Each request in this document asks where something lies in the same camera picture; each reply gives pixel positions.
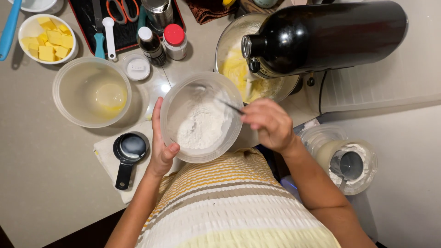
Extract steel measuring cup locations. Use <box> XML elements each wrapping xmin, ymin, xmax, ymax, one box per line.
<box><xmin>338</xmin><ymin>151</ymin><xmax>364</xmax><ymax>191</ymax></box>

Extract steel canister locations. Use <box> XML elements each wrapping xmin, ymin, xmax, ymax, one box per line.
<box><xmin>141</xmin><ymin>0</ymin><xmax>175</xmax><ymax>34</ymax></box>

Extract white kitchen towel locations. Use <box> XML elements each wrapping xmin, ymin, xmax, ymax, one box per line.
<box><xmin>93</xmin><ymin>119</ymin><xmax>187</xmax><ymax>205</ymax></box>

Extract person's left hand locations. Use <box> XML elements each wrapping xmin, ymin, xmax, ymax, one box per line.
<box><xmin>147</xmin><ymin>97</ymin><xmax>181</xmax><ymax>178</ymax></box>

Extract pile of yellow butter cubes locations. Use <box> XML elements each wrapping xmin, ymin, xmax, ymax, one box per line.
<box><xmin>21</xmin><ymin>17</ymin><xmax>74</xmax><ymax>62</ymax></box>

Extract black power cable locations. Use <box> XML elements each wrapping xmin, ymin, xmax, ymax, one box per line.
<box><xmin>318</xmin><ymin>70</ymin><xmax>328</xmax><ymax>116</ymax></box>

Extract teal utensil handle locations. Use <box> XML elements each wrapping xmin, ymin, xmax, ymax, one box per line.
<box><xmin>137</xmin><ymin>5</ymin><xmax>147</xmax><ymax>39</ymax></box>

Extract steel mixer bowl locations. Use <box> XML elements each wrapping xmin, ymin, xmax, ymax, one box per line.
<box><xmin>214</xmin><ymin>13</ymin><xmax>302</xmax><ymax>104</ymax></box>

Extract white ridged drainboard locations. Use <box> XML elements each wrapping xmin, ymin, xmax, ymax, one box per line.
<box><xmin>303</xmin><ymin>0</ymin><xmax>441</xmax><ymax>115</ymax></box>

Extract clear plastic lid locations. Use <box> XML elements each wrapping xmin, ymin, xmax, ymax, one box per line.
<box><xmin>298</xmin><ymin>124</ymin><xmax>349</xmax><ymax>158</ymax></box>

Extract woven mat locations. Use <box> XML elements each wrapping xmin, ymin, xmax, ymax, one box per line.
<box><xmin>239</xmin><ymin>0</ymin><xmax>293</xmax><ymax>15</ymax></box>

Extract blue silicone spatula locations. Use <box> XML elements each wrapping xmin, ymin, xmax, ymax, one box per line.
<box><xmin>0</xmin><ymin>0</ymin><xmax>23</xmax><ymax>62</ymax></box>

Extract striped yellow and brown shirt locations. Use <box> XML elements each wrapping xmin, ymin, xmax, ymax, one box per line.
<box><xmin>135</xmin><ymin>148</ymin><xmax>342</xmax><ymax>248</ymax></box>

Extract white plastic measuring spoon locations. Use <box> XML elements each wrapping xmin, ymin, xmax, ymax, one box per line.
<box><xmin>102</xmin><ymin>17</ymin><xmax>117</xmax><ymax>60</ymax></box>

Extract teal handled knife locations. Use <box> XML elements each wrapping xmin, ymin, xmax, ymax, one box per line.
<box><xmin>92</xmin><ymin>0</ymin><xmax>106</xmax><ymax>59</ymax></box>

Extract clear flour container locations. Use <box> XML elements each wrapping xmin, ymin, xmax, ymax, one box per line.
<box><xmin>315</xmin><ymin>139</ymin><xmax>379</xmax><ymax>196</ymax></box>

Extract brown patterned cloth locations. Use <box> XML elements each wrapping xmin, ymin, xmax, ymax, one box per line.
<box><xmin>186</xmin><ymin>0</ymin><xmax>239</xmax><ymax>25</ymax></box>

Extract person's right hand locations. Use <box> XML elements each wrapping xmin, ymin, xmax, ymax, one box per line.
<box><xmin>240</xmin><ymin>99</ymin><xmax>297</xmax><ymax>155</ymax></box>

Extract small jar with red lid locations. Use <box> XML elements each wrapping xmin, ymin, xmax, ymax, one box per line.
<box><xmin>162</xmin><ymin>24</ymin><xmax>189</xmax><ymax>61</ymax></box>

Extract white ceramic bowl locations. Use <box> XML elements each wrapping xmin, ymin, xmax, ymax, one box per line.
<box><xmin>18</xmin><ymin>14</ymin><xmax>79</xmax><ymax>65</ymax></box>

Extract white flour heap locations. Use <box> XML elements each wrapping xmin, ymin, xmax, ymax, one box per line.
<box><xmin>176</xmin><ymin>90</ymin><xmax>235</xmax><ymax>150</ymax></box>

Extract black tray with red rim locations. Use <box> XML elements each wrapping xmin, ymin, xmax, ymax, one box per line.
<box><xmin>68</xmin><ymin>0</ymin><xmax>187</xmax><ymax>56</ymax></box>

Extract pale green jar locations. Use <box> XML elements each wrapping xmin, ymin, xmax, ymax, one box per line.
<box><xmin>252</xmin><ymin>0</ymin><xmax>279</xmax><ymax>9</ymax></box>

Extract black stand mixer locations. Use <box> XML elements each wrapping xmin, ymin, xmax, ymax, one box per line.
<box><xmin>241</xmin><ymin>1</ymin><xmax>409</xmax><ymax>87</ymax></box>

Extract thin metal utensil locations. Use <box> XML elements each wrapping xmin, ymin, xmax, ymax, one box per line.
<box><xmin>216</xmin><ymin>98</ymin><xmax>246</xmax><ymax>116</ymax></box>

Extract clear plastic bowl with flour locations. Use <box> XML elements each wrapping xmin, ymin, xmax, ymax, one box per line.
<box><xmin>160</xmin><ymin>72</ymin><xmax>244</xmax><ymax>164</ymax></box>

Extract black measuring cups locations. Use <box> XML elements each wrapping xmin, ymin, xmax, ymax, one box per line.
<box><xmin>113</xmin><ymin>132</ymin><xmax>151</xmax><ymax>191</ymax></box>

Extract dark bottle with white cap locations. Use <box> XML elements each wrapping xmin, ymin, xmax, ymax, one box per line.
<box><xmin>137</xmin><ymin>26</ymin><xmax>167</xmax><ymax>67</ymax></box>

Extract empty clear plastic bowl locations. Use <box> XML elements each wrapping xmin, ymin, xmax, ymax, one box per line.
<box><xmin>52</xmin><ymin>57</ymin><xmax>132</xmax><ymax>129</ymax></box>

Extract pale yellow batter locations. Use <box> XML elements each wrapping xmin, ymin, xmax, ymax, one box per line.
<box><xmin>220</xmin><ymin>46</ymin><xmax>276</xmax><ymax>103</ymax></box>

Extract small clear tub white lid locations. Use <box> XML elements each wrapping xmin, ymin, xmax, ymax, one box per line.
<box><xmin>122</xmin><ymin>54</ymin><xmax>151</xmax><ymax>82</ymax></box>

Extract orange handled scissors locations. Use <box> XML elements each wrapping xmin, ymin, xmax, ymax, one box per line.
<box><xmin>106</xmin><ymin>0</ymin><xmax>140</xmax><ymax>25</ymax></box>

